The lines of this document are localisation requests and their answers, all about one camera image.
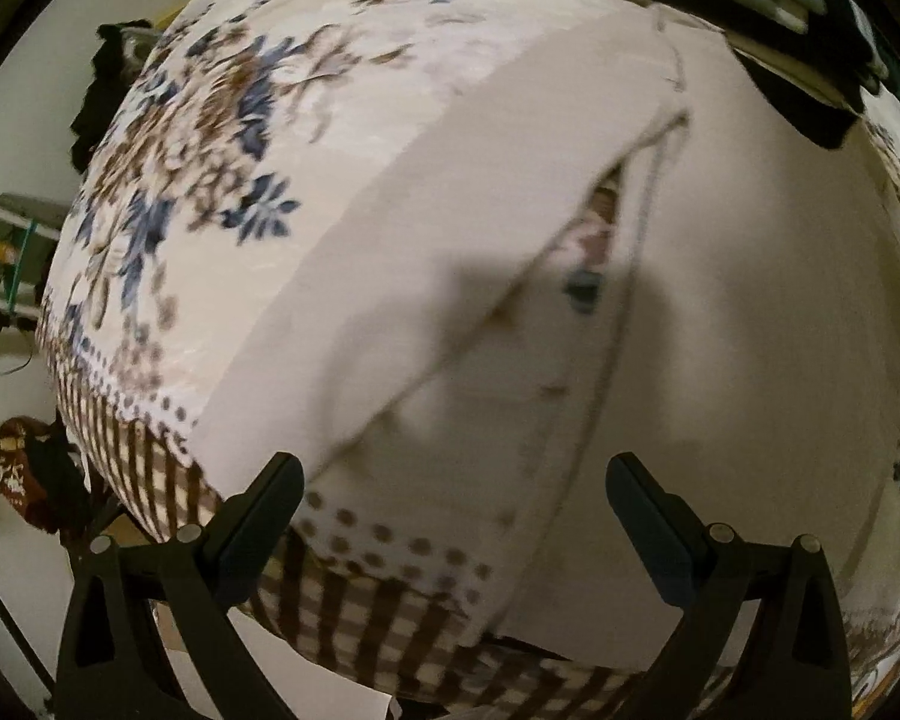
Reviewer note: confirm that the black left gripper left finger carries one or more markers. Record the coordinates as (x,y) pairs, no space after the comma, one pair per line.
(112,662)

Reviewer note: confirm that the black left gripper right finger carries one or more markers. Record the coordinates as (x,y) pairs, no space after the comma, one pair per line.
(761,632)

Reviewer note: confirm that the beige small garment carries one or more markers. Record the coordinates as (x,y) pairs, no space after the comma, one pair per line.
(614,244)

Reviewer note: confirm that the dark clothes pile on floor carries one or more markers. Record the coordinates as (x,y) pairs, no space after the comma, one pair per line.
(123,51)

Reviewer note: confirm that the red brown patterned bag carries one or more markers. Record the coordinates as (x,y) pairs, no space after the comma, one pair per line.
(38,477)

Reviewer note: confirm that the floral patterned bed cover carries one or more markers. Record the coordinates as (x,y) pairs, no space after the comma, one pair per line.
(251,130)

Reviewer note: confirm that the black storage box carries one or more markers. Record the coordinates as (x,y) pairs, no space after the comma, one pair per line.
(815,80)

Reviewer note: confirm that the green wire rack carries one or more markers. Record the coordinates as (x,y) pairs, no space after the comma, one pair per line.
(29,235)

